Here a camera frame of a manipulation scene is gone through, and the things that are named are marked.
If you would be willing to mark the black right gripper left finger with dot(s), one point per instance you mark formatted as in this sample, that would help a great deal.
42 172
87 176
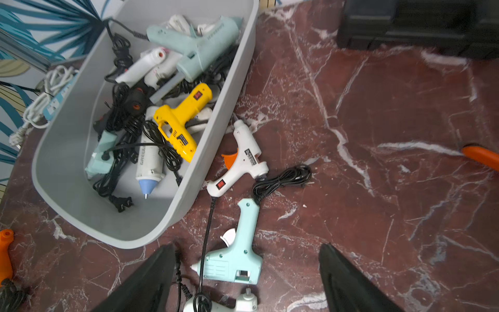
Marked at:
147 289

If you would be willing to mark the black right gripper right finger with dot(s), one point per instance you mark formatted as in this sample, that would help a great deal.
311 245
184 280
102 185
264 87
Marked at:
346 288

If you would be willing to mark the white blue-tip glue gun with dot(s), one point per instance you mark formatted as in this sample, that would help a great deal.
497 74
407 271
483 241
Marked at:
149 172

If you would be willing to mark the white glue gun red switch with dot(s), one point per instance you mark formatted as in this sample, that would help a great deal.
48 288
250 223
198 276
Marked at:
244 161

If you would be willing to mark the yellow glue gun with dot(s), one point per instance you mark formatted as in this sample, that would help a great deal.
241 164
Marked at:
171 122

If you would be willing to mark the white glue gun long nozzle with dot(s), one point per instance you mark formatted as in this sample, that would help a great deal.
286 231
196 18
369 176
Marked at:
141 67

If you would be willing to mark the large mint green glue gun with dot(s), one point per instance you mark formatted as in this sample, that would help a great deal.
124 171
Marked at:
198 52

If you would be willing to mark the black glue gun orange trigger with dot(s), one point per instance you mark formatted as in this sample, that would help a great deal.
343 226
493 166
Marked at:
127 103

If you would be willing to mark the large white pink glue gun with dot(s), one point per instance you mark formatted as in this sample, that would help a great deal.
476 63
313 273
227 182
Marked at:
166 69

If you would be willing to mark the small mint glue gun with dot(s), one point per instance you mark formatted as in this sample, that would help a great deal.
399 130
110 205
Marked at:
237 262

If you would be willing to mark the grey plastic storage box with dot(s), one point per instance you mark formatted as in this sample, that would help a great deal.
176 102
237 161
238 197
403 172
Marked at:
66 147

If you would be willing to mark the teal power strip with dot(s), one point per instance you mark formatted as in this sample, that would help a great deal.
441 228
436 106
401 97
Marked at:
58 95

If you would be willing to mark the black tool case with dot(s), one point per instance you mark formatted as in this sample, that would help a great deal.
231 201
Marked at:
467 29

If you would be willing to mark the orange handled pliers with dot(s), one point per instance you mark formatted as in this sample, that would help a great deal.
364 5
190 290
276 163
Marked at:
482 155

